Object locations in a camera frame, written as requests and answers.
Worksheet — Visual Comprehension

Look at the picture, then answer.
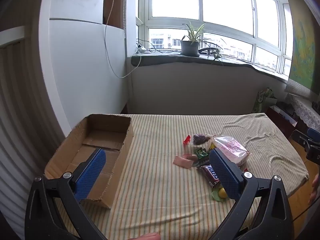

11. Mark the white lace cloth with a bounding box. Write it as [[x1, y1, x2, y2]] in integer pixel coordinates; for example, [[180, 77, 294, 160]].
[[287, 94, 320, 133]]

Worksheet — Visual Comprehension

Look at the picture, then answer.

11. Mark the pink sausage snack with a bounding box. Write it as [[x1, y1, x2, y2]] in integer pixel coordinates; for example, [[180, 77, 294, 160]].
[[174, 156, 193, 169]]

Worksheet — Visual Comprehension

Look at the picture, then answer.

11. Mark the green yellow wall poster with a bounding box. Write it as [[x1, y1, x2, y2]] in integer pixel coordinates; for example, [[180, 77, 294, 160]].
[[285, 0, 320, 97]]

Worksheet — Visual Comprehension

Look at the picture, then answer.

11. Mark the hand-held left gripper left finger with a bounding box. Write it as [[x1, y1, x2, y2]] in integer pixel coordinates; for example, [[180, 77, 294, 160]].
[[25, 148, 107, 240]]

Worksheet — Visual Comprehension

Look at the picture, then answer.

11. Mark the person's left hand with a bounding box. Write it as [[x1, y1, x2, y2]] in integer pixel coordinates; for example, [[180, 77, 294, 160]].
[[131, 232, 162, 240]]

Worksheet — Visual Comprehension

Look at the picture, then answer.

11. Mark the pink print bread packet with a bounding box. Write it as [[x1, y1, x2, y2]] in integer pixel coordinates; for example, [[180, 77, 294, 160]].
[[212, 135, 251, 167]]

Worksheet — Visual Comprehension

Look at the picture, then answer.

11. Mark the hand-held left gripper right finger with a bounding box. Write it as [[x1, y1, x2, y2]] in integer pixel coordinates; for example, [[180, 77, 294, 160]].
[[209, 148, 293, 240]]

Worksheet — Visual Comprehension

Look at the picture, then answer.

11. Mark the striped bed sheet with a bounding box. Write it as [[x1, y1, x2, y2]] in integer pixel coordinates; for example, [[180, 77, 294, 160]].
[[44, 113, 309, 240]]

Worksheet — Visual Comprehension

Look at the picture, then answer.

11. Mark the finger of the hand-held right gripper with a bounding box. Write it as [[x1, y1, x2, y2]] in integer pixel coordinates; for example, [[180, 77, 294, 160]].
[[291, 129, 320, 153], [307, 128, 320, 142]]

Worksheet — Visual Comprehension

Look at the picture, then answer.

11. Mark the green candy packet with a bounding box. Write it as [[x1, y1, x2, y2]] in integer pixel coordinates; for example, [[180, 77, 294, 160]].
[[194, 148, 210, 167]]

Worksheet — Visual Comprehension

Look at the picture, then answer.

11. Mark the black cable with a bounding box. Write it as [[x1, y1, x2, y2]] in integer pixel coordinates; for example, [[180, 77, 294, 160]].
[[292, 197, 317, 222]]

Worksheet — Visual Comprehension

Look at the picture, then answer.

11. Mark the clear packet of dark dried fruit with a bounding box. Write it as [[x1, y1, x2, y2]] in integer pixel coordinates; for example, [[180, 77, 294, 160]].
[[183, 133, 215, 147]]

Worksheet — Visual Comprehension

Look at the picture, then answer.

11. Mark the white framed window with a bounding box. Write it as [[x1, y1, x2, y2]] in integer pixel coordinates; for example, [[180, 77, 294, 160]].
[[136, 0, 294, 78]]

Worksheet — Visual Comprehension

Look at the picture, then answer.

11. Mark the brown wooden panel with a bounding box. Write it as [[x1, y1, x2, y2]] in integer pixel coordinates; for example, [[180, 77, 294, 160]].
[[104, 0, 125, 29]]

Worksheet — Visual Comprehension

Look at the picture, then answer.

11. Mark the green printed bag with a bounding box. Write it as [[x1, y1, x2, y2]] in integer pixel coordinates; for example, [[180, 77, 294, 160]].
[[252, 87, 278, 114]]

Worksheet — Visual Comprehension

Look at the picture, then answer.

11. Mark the yellow jelly cup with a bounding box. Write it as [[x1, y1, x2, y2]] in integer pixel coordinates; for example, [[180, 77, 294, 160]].
[[211, 185, 229, 202]]

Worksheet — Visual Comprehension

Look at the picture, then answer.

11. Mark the dark red wooden cabinet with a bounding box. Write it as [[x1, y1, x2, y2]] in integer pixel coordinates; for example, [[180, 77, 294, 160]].
[[266, 105, 298, 138]]

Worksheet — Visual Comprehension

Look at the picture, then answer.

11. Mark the brown chocolate bar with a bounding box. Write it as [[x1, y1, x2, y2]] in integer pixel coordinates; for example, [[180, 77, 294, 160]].
[[199, 164, 222, 188]]

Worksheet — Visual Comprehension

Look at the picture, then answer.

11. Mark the cardboard box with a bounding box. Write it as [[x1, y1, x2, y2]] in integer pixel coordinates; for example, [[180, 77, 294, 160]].
[[44, 114, 134, 209]]

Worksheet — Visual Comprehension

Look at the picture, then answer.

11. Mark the person's right hand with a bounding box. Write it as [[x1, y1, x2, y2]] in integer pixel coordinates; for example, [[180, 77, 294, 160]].
[[309, 176, 320, 204]]

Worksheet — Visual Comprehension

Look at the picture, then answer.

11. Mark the potted spider plant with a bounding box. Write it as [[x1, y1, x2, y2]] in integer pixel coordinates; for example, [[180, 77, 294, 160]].
[[180, 21, 227, 67]]

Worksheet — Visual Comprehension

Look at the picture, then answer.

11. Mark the white cable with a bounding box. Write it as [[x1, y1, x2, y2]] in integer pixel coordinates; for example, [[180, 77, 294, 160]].
[[104, 0, 139, 78]]

